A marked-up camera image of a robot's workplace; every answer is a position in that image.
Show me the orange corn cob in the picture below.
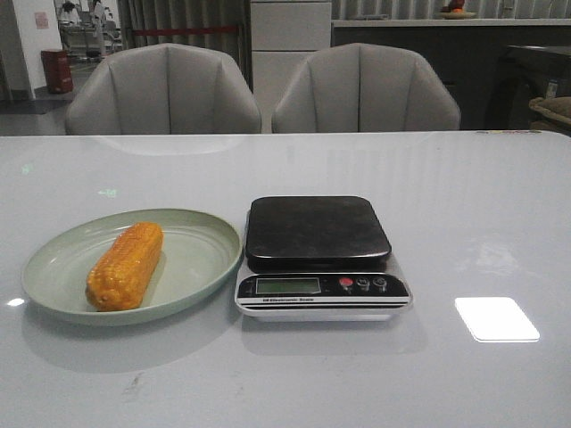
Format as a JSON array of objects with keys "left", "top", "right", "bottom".
[{"left": 86, "top": 222, "right": 163, "bottom": 311}]

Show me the black and silver kitchen scale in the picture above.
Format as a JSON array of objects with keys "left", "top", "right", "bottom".
[{"left": 235, "top": 195, "right": 413, "bottom": 321}]

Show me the right grey upholstered chair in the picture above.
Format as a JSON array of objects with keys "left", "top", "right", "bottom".
[{"left": 271, "top": 43, "right": 461, "bottom": 134}]

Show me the grey upholstered chair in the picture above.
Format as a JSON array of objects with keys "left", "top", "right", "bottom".
[
  {"left": 64, "top": 43, "right": 261, "bottom": 136},
  {"left": 271, "top": 43, "right": 461, "bottom": 134}
]

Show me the pale green round plate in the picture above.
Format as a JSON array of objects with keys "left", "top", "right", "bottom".
[{"left": 22, "top": 209, "right": 243, "bottom": 326}]

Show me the left grey upholstered chair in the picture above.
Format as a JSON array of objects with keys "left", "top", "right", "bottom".
[{"left": 64, "top": 43, "right": 261, "bottom": 136}]

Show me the white drawer cabinet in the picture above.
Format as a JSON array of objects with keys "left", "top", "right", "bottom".
[{"left": 250, "top": 1, "right": 332, "bottom": 118}]

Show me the dark sideboard counter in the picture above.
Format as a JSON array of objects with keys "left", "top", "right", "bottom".
[{"left": 332, "top": 19, "right": 570, "bottom": 129}]

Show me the fruit bowl on counter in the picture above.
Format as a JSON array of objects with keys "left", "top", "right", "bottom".
[{"left": 438, "top": 0, "right": 476, "bottom": 20}]

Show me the red trash bin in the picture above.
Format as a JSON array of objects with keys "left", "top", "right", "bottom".
[{"left": 41, "top": 49, "right": 73, "bottom": 94}]

